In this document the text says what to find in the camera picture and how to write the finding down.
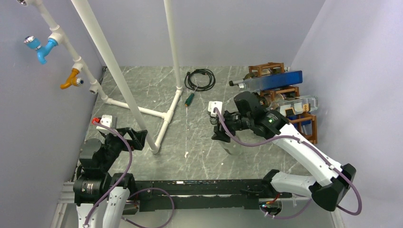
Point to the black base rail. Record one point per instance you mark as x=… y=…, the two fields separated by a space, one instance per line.
x=203 y=194

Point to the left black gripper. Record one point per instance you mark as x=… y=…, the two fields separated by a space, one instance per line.
x=138 y=137

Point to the green wine bottle silver neck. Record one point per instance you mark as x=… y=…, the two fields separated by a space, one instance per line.
x=267 y=101

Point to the clear square liquor bottle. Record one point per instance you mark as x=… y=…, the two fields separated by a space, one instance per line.
x=295 y=105

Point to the brown wooden wine rack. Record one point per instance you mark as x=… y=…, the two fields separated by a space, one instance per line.
x=308 y=128

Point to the tall blue liquid bottle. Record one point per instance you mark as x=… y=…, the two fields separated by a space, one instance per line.
x=253 y=83

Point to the orange plastic faucet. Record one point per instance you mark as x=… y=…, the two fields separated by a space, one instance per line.
x=73 y=80

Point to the blue plastic faucet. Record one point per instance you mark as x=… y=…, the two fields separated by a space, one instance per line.
x=41 y=50

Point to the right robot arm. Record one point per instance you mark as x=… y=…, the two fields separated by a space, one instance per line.
x=328 y=180

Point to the white PVC pipe frame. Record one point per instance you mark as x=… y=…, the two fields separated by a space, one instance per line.
x=88 y=18

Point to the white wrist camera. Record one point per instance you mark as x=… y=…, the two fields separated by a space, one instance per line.
x=105 y=120
x=213 y=106

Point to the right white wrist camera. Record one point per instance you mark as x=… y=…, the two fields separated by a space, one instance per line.
x=213 y=106

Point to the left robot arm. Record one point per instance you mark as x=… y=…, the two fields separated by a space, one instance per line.
x=100 y=198

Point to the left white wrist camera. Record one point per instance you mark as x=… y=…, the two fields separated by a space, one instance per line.
x=105 y=120

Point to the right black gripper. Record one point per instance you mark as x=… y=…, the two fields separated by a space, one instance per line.
x=220 y=131

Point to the tall clear glass bottle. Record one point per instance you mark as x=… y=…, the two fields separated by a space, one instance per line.
x=230 y=146

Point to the dark green wine bottle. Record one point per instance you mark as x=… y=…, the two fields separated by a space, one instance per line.
x=238 y=81

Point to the blue clear bottle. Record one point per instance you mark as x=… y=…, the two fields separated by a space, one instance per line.
x=295 y=119

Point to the green handled screwdriver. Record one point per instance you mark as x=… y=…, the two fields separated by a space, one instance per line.
x=189 y=100

